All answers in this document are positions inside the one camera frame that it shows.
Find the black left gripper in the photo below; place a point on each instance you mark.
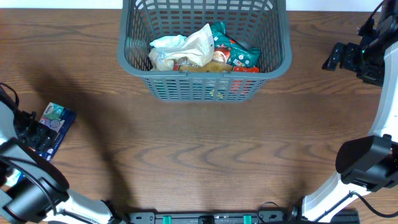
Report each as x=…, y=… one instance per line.
x=44, y=137

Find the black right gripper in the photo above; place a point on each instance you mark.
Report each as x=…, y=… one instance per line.
x=351, y=56

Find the blue green tissue pack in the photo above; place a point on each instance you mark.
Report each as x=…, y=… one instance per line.
x=56, y=117

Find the green Nescafe coffee bag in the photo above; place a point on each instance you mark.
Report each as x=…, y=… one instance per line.
x=229, y=51

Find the red yellow pasta packet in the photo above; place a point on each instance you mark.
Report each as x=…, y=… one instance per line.
x=213, y=67

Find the beige foil pouch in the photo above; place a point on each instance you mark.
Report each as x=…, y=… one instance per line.
x=197, y=49

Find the light teal wipes packet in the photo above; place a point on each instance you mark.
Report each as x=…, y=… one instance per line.
x=168, y=41

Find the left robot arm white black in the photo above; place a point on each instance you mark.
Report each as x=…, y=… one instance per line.
x=44, y=194

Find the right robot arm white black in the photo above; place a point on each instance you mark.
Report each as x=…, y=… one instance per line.
x=367, y=164

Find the grey plastic lattice basket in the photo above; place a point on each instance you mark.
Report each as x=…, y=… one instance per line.
x=253, y=24

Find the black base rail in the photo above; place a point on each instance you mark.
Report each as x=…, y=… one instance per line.
x=262, y=215

